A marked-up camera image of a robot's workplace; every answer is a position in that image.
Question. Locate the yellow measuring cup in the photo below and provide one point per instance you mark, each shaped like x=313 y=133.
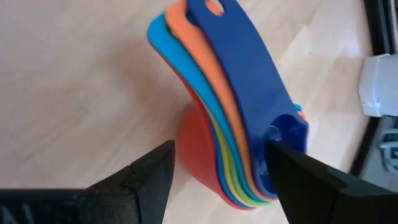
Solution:
x=228 y=177

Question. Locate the medium blue measuring cup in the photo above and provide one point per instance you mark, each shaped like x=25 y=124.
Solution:
x=220 y=168

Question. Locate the navy blue measuring cup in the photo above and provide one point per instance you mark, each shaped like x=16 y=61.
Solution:
x=248 y=68

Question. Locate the black aluminium table frame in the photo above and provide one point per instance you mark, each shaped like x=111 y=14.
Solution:
x=377 y=25

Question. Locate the orange measuring cup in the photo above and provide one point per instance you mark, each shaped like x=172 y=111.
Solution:
x=199 y=46

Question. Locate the white plastic basket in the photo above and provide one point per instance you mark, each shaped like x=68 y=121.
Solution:
x=379 y=84

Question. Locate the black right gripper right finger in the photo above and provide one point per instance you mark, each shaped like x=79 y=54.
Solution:
x=326 y=199

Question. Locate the red measuring cup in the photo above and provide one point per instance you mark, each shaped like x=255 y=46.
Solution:
x=196 y=149

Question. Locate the green measuring cup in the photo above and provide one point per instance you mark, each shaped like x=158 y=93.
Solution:
x=237 y=189

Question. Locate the teal measuring cup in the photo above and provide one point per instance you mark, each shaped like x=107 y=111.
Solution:
x=174 y=53

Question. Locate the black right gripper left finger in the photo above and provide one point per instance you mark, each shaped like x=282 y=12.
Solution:
x=93 y=205

